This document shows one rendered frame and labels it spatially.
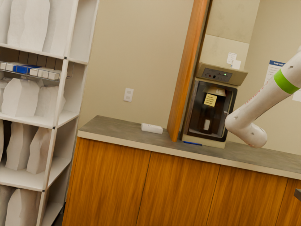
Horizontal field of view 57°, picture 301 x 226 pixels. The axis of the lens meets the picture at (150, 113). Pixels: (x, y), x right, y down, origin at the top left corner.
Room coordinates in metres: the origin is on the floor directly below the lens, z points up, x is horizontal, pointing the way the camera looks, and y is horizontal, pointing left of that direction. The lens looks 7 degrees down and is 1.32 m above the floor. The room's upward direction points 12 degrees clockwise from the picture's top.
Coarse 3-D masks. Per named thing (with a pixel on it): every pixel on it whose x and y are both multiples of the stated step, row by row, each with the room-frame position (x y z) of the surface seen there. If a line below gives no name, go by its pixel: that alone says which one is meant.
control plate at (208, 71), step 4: (204, 72) 1.91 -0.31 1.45; (208, 72) 1.90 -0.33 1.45; (212, 72) 1.90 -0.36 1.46; (216, 72) 1.89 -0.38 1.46; (220, 72) 1.89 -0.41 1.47; (224, 72) 1.89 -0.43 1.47; (204, 76) 1.93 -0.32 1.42; (208, 76) 1.93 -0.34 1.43; (212, 76) 1.92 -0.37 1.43; (216, 76) 1.92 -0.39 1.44; (220, 76) 1.91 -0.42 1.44; (224, 76) 1.91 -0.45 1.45; (228, 76) 1.91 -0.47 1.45; (220, 80) 1.94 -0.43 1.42; (224, 80) 1.94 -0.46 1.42; (228, 80) 1.93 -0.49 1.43
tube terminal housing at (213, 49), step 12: (204, 36) 1.98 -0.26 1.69; (204, 48) 1.97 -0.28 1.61; (216, 48) 1.97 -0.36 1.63; (228, 48) 1.98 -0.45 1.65; (240, 48) 1.98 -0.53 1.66; (204, 60) 1.97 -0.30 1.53; (216, 60) 1.97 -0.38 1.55; (240, 60) 1.98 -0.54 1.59; (192, 84) 2.04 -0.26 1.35; (228, 84) 1.98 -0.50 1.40; (204, 144) 1.98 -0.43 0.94; (216, 144) 1.98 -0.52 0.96
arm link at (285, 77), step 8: (296, 56) 1.13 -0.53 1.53; (288, 64) 1.15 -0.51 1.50; (296, 64) 1.12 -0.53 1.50; (280, 72) 1.18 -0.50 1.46; (288, 72) 1.14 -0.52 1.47; (296, 72) 1.12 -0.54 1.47; (280, 80) 1.17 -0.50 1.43; (288, 80) 1.14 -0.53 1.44; (296, 80) 1.13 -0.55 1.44; (288, 88) 1.16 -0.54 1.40; (296, 88) 1.15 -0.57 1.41
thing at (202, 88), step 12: (204, 84) 1.96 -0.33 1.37; (216, 84) 1.96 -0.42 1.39; (204, 96) 1.96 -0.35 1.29; (228, 96) 1.97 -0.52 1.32; (204, 108) 1.96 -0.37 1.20; (216, 108) 1.96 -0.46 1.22; (228, 108) 1.97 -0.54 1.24; (192, 120) 1.96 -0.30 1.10; (204, 120) 1.96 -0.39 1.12; (216, 120) 1.97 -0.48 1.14; (192, 132) 1.96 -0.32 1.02; (204, 132) 1.96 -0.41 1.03; (216, 132) 1.97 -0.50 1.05
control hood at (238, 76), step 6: (198, 66) 1.95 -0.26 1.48; (204, 66) 1.87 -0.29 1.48; (210, 66) 1.87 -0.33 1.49; (216, 66) 1.86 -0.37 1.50; (222, 66) 1.86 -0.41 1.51; (198, 72) 1.91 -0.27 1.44; (228, 72) 1.88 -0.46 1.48; (234, 72) 1.88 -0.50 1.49; (240, 72) 1.87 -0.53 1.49; (246, 72) 1.87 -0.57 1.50; (210, 78) 1.94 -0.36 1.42; (234, 78) 1.92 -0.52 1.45; (240, 78) 1.91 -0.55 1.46; (234, 84) 1.96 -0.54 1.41; (240, 84) 1.95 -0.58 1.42
